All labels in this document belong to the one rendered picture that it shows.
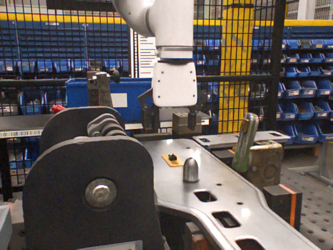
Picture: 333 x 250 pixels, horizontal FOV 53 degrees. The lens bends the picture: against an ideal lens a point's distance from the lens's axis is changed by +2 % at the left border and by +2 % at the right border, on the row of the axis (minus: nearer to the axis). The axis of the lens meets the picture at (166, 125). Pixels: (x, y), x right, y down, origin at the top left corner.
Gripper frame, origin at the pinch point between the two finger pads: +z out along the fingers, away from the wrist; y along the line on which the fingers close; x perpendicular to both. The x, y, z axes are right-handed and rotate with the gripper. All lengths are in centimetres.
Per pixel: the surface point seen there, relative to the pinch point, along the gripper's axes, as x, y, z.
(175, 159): -1.0, 0.4, 7.8
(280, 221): -32.2, 7.8, 8.6
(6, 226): -53, -27, -7
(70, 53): 188, -22, -15
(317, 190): 32, 71, 38
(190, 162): -13.7, -0.5, 4.3
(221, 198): -22.3, 2.6, 8.5
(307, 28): 183, 177, -36
